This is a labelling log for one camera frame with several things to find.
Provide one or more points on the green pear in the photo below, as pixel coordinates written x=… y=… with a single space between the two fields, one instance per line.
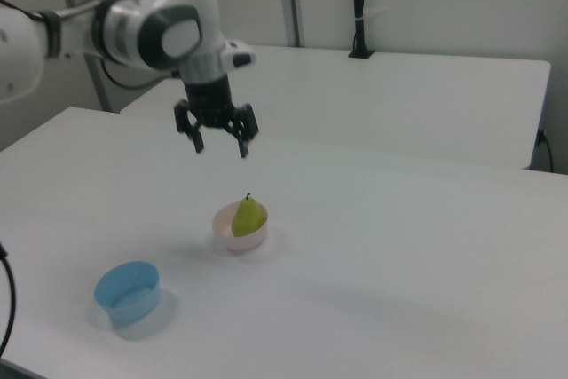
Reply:
x=247 y=219

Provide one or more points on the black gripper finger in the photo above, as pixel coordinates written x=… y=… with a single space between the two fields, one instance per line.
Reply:
x=243 y=139
x=198 y=137

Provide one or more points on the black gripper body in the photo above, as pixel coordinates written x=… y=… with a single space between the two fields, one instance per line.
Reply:
x=208 y=101

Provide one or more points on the blue bowl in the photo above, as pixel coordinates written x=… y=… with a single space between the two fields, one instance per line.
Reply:
x=133 y=303

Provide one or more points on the pink bowl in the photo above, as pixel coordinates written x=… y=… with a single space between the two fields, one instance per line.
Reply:
x=242 y=241

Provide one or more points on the white adjacent table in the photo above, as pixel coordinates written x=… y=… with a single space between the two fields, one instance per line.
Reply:
x=377 y=104

